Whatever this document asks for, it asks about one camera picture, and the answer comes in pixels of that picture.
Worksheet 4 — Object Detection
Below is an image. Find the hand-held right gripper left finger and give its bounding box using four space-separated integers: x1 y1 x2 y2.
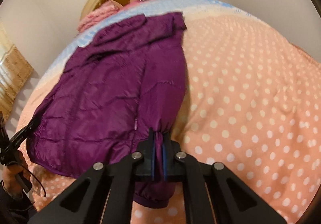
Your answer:
30 127 154 224

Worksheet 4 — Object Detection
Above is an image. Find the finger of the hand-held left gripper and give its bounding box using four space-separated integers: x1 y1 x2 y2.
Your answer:
10 117 42 144

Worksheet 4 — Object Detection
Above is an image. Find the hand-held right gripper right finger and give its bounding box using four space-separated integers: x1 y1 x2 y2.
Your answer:
163 140 287 224

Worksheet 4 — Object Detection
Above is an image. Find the purple hooded puffer jacket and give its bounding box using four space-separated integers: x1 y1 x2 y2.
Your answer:
26 12 188 208

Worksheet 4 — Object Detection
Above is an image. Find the person's left forearm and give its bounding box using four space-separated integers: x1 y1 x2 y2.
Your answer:
0 180 38 224

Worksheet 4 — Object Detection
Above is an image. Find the person's left hand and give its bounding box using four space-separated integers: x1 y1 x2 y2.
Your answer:
2 151 32 198

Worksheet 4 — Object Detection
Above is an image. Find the polka dot bedspread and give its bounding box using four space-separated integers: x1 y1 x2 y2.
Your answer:
17 0 321 224

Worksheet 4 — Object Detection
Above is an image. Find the folded pink blanket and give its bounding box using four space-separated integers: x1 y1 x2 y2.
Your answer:
76 1 123 32

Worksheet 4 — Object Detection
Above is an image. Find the thin black cable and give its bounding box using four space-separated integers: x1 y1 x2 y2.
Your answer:
24 165 47 198

